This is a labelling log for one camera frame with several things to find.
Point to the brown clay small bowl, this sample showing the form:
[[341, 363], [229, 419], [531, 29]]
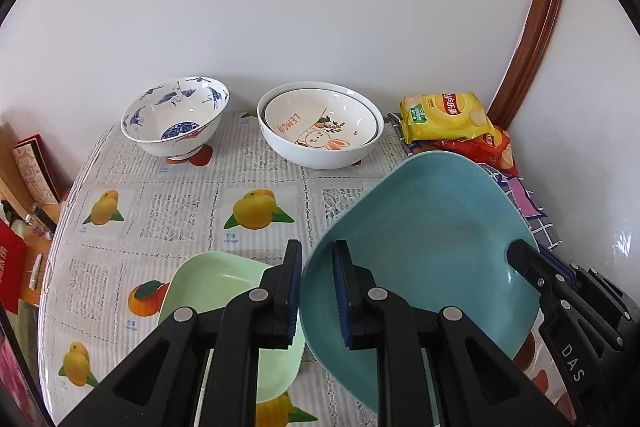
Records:
[[526, 354]]

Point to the white stick on cabinet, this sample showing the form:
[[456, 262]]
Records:
[[34, 274]]

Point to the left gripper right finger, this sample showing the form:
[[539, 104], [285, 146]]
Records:
[[434, 368]]

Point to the grey checked cloth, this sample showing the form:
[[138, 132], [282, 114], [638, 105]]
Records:
[[514, 187]]

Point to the teal square plate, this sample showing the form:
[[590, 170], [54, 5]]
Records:
[[435, 231]]

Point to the red chips bag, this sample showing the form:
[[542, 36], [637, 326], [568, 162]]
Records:
[[493, 149]]

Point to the wooden side cabinet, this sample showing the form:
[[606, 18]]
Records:
[[40, 220]]

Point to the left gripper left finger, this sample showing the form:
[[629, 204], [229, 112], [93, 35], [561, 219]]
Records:
[[201, 368]]

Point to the patterned brown book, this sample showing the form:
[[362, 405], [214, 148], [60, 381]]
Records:
[[32, 162]]

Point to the large white outer bowl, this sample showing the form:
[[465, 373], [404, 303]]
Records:
[[311, 157]]

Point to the blue pattern footed bowl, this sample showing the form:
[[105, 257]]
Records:
[[175, 119]]

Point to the green square plate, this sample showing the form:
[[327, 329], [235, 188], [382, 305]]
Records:
[[209, 281]]

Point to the brown wooden door frame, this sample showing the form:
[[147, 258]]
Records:
[[525, 62]]

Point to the fruit print tablecloth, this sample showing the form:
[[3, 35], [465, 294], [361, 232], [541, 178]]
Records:
[[132, 219]]

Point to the yellow chips bag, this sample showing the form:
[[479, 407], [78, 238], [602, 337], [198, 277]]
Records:
[[443, 116]]

